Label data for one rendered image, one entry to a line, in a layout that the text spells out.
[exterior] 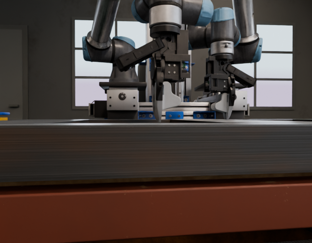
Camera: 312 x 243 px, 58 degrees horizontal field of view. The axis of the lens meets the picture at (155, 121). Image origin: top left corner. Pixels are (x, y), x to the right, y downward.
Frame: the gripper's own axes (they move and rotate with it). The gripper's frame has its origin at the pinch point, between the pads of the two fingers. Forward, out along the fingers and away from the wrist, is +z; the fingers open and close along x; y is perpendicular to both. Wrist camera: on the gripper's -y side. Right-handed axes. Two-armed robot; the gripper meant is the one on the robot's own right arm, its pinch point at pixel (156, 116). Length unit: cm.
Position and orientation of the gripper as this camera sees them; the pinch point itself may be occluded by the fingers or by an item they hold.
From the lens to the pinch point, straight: 64.7
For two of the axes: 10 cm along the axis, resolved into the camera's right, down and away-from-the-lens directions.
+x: -1.5, -0.2, 9.9
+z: 0.0, 10.0, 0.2
